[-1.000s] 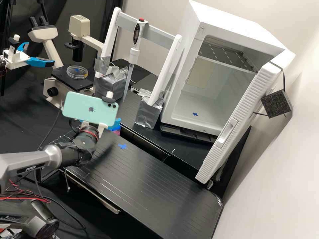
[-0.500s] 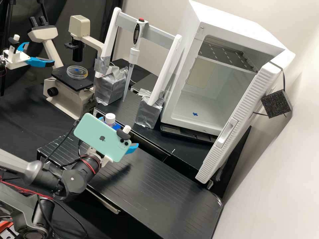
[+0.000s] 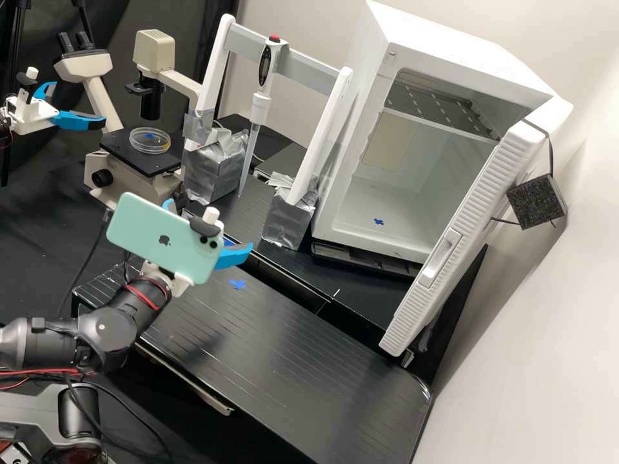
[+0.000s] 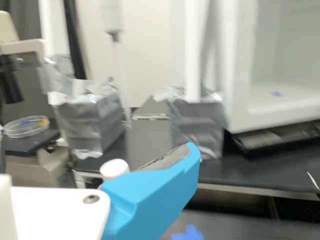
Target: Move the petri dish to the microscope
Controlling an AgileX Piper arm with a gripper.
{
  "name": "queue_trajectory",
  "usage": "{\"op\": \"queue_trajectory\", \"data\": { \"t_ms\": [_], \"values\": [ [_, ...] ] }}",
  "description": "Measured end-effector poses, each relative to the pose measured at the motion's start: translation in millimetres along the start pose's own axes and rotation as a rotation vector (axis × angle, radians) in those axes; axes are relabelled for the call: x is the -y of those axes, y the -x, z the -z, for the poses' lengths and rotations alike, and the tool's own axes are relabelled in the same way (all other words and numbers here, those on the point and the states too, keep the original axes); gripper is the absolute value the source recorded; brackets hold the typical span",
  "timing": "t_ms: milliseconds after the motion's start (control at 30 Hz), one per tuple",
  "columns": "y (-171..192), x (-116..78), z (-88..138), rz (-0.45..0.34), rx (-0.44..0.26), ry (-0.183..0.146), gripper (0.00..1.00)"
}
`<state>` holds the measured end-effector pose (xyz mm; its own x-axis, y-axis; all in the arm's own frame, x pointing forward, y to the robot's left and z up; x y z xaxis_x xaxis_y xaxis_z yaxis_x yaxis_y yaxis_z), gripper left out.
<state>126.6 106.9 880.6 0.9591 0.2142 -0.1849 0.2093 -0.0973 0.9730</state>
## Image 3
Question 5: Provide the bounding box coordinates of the left phone holder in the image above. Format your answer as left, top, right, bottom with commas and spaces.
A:
16, 67, 40, 106

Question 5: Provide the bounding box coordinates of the white incubator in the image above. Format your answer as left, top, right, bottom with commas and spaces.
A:
309, 0, 575, 280

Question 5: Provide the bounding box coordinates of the white pipette stand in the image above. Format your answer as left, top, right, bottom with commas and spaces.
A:
182, 13, 357, 252

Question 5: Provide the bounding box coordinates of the right wrist camera phone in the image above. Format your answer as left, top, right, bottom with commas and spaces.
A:
106, 191, 226, 285

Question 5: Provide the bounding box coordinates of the incubator door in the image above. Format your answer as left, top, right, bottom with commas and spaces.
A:
378, 115, 569, 359

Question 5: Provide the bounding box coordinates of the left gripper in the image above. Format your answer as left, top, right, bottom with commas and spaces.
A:
12, 81, 108, 135

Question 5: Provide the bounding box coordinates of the cream microscope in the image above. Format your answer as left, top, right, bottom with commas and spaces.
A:
52, 28, 205, 198

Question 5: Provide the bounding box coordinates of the pipette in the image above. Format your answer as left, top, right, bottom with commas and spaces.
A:
236, 35, 287, 198

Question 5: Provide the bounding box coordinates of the black cable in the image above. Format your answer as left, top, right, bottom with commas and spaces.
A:
57, 235, 113, 316

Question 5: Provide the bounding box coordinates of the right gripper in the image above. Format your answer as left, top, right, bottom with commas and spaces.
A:
143, 197, 254, 297

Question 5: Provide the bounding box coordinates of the petri dish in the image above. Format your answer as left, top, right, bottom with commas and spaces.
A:
128, 126, 172, 155

